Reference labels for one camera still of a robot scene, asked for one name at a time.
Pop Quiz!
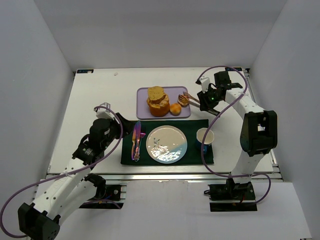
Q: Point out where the large orange bread loaf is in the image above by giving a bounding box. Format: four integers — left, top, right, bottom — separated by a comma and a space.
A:
146, 94, 170, 117

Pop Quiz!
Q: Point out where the blue corner label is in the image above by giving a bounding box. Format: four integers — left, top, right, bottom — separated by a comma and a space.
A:
225, 67, 243, 72
76, 69, 94, 74

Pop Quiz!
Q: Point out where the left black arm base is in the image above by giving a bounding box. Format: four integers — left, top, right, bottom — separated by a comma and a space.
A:
79, 184, 126, 210

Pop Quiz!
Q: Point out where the lavender plastic tray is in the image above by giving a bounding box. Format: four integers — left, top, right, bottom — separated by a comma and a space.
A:
136, 86, 191, 120

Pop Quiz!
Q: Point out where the blue mug white inside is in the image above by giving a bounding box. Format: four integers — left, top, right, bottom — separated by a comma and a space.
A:
195, 127, 215, 155

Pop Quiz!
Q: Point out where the bread slice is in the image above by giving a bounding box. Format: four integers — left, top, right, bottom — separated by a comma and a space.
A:
147, 86, 166, 102

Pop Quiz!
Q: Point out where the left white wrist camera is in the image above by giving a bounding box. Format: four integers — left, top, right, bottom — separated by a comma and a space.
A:
93, 102, 114, 120

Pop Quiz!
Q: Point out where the iridescent knife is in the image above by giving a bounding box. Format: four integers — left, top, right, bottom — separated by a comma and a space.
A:
131, 120, 141, 162

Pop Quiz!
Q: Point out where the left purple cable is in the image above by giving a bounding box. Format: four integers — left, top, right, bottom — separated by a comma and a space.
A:
0, 106, 124, 238

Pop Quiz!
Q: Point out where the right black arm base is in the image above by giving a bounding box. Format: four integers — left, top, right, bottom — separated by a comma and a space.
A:
203, 182, 258, 212

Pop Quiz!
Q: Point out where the iridescent fork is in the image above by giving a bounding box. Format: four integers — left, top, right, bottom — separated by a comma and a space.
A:
134, 126, 146, 162

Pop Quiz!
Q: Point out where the white and blue plate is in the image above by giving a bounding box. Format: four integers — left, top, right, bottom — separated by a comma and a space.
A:
145, 125, 188, 165

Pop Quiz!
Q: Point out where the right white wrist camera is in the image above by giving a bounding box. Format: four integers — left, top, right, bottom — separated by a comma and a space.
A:
195, 77, 211, 93

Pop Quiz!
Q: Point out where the right blue corner label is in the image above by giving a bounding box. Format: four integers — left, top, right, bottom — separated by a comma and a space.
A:
225, 67, 243, 72

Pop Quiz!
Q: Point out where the small round bun front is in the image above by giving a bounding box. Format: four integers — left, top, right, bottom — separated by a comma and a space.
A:
170, 102, 182, 116

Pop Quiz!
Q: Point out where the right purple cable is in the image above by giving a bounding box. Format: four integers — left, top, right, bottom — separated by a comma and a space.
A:
196, 65, 272, 206

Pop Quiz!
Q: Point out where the dark green placemat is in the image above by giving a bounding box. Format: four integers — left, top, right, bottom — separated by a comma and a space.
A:
120, 119, 209, 167

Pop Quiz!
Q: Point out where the small round bun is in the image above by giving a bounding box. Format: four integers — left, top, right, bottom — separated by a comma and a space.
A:
177, 94, 189, 107
170, 102, 182, 116

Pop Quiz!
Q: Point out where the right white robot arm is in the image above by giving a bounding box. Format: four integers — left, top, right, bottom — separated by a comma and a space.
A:
195, 71, 278, 194

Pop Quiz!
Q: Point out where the left blue corner label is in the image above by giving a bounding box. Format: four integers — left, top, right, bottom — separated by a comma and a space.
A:
76, 69, 94, 74

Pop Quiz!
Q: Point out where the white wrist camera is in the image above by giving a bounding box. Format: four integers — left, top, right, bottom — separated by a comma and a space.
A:
195, 77, 211, 93
93, 102, 114, 120

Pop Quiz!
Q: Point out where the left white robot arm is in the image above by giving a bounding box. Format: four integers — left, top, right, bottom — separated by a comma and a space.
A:
17, 113, 134, 240

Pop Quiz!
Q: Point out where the purple cable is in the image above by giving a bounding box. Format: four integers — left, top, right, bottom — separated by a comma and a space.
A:
196, 65, 272, 206
0, 106, 124, 238

